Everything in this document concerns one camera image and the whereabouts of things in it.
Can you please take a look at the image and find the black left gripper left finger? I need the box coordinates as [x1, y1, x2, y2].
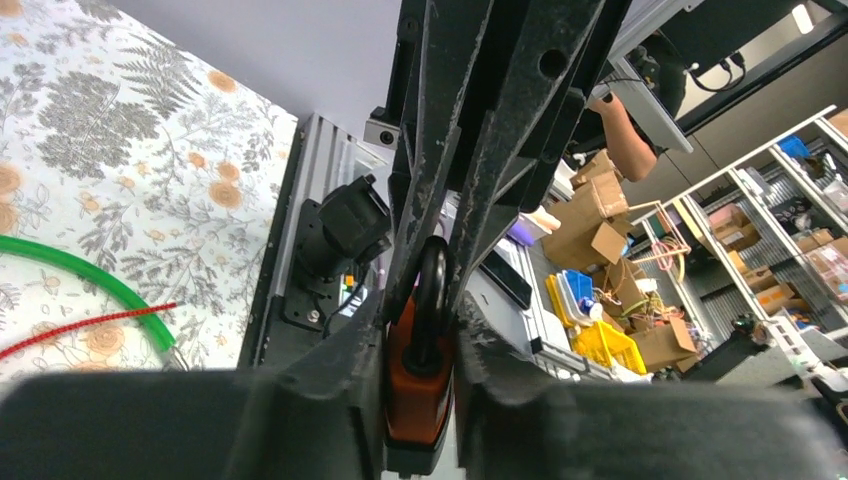
[1, 298, 384, 479]

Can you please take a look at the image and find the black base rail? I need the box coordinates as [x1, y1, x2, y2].
[237, 114, 391, 368]

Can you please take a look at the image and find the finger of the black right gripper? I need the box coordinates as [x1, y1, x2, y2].
[384, 1, 492, 318]
[447, 1, 630, 312]

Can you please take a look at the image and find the red cable lock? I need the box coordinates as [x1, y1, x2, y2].
[1, 302, 181, 359]

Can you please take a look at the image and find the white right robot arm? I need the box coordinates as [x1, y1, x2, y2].
[296, 1, 630, 334]

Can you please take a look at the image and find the green cable lock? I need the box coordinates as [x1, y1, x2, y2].
[0, 235, 190, 372]

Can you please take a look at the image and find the person forearm in background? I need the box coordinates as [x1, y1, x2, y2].
[588, 93, 657, 182]

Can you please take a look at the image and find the orange padlock black shackle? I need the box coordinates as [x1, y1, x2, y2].
[384, 235, 456, 479]

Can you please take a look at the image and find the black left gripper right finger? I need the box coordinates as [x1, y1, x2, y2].
[455, 295, 847, 479]

